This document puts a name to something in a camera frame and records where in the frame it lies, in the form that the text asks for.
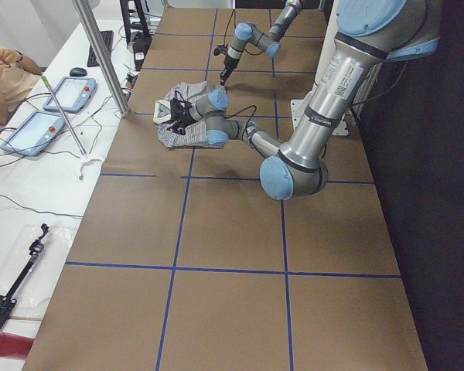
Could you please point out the black power box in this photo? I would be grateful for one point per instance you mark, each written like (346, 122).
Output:
(140, 46)

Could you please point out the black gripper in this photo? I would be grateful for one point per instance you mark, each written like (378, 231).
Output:
(180, 114)
(229, 63)

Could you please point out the near blue teach pendant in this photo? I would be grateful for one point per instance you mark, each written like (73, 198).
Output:
(35, 133)

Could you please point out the green tipped metal rod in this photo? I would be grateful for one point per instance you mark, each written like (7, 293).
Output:
(64, 116)

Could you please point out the navy white striped polo shirt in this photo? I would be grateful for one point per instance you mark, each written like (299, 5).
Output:
(208, 100)

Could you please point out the far blue teach pendant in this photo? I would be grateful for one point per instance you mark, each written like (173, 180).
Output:
(73, 93)

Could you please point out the seated person beige shirt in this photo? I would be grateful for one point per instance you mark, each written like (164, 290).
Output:
(18, 75)

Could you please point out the red cylinder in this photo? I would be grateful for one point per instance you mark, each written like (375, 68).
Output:
(14, 346)

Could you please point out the blue teach pendant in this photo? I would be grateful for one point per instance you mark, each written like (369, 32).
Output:
(35, 133)
(73, 93)

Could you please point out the aluminium frame post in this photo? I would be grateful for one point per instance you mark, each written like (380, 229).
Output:
(93, 33)

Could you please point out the white plastic hook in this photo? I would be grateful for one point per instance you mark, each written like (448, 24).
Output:
(85, 161)

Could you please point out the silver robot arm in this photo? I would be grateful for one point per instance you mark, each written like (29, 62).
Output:
(248, 33)
(368, 33)

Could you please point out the white mounting post base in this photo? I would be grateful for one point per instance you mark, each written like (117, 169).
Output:
(301, 108)

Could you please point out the black tripod stick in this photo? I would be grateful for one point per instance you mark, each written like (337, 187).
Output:
(7, 301)

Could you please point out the black computer mouse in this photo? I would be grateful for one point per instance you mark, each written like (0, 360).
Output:
(78, 72)

